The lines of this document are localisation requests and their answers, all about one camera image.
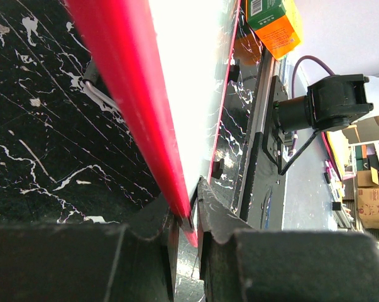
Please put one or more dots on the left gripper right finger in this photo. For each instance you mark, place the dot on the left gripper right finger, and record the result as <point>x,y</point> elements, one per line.
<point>218,262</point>

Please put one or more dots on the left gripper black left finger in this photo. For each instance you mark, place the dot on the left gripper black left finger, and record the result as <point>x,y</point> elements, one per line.
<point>150,248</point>

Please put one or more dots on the pink framed whiteboard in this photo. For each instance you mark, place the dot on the pink framed whiteboard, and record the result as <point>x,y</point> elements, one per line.
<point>166,65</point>

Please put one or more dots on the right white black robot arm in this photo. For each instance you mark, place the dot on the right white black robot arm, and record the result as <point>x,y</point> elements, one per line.
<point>330,104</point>

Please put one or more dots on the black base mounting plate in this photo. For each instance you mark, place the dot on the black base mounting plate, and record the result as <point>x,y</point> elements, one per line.
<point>263,196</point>

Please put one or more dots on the markers on background shelf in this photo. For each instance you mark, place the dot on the markers on background shelf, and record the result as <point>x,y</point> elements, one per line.
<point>336,187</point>

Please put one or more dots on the cardboard boxes in background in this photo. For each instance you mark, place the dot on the cardboard boxes in background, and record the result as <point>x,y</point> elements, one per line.
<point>368,197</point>

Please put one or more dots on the orange yellow tag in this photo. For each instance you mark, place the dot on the orange yellow tag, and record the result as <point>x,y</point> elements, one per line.
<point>277,23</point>

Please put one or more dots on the aluminium rail frame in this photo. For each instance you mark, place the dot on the aluminium rail frame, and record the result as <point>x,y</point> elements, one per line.
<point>258,104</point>

